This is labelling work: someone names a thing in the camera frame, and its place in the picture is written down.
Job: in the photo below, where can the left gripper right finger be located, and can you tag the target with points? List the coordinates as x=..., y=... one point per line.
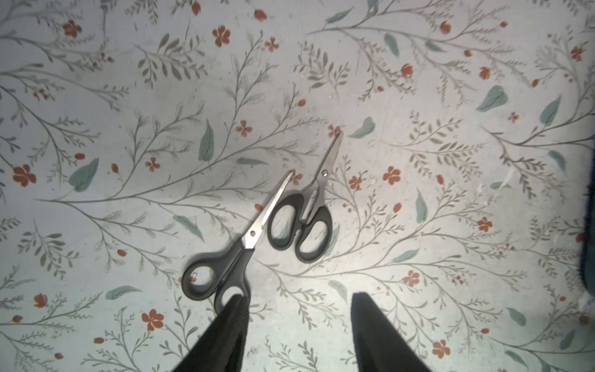
x=378, y=345

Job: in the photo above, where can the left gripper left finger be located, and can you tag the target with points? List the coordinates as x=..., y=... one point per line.
x=221, y=347

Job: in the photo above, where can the small black scissors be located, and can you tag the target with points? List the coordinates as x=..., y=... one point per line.
x=310, y=208
x=213, y=274

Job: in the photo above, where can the teal plastic storage box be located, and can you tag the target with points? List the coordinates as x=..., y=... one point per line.
x=586, y=267

